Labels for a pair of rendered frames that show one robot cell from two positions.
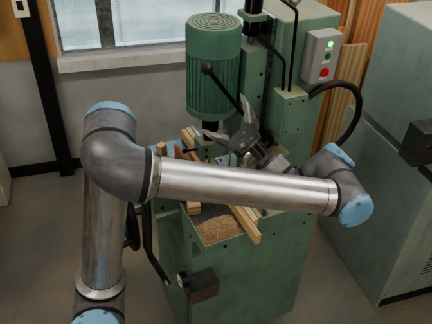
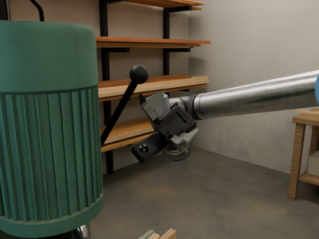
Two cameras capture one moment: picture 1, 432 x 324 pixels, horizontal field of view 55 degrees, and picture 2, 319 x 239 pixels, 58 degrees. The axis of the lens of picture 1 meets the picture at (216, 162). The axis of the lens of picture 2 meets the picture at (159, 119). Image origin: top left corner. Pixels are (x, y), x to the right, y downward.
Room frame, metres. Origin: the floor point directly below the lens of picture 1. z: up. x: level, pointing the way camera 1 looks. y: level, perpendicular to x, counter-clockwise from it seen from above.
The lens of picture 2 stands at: (1.31, 0.52, 1.47)
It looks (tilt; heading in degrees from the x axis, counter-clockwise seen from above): 13 degrees down; 243
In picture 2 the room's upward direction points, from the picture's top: straight up
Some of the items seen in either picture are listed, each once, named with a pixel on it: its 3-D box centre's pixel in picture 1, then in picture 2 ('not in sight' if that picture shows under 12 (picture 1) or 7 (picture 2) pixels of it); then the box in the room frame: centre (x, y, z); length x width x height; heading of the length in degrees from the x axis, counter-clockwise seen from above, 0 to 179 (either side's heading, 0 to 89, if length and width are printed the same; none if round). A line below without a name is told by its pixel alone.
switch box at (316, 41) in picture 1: (320, 56); not in sight; (1.28, -0.32, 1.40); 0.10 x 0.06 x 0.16; 117
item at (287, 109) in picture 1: (287, 110); not in sight; (1.23, -0.23, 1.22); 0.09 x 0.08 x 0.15; 117
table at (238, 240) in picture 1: (186, 191); not in sight; (1.19, 0.11, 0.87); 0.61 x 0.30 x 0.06; 27
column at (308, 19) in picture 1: (279, 101); not in sight; (1.40, -0.23, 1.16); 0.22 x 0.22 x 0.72; 27
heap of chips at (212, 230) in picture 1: (219, 225); not in sight; (0.97, -0.02, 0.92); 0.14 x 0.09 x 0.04; 117
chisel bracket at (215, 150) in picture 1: (215, 146); not in sight; (1.27, 0.01, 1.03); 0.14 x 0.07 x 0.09; 117
